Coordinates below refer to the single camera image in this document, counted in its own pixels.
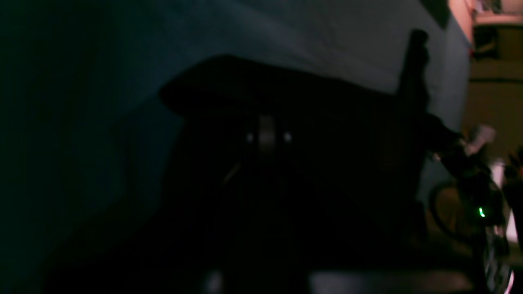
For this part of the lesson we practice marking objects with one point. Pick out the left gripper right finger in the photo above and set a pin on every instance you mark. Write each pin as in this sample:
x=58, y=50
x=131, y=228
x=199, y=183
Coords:
x=353, y=242

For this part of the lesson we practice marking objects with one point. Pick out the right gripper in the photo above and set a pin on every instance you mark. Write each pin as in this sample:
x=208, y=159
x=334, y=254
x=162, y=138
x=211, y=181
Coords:
x=480, y=195

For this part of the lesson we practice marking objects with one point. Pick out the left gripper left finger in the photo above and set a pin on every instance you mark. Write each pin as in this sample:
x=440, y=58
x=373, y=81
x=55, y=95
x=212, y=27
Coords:
x=212, y=224

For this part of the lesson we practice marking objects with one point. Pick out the dark grey T-shirt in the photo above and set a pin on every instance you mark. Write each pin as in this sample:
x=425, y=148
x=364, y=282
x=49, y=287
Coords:
x=342, y=133

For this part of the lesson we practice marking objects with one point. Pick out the blue table cloth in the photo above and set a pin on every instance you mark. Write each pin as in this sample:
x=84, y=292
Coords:
x=71, y=70

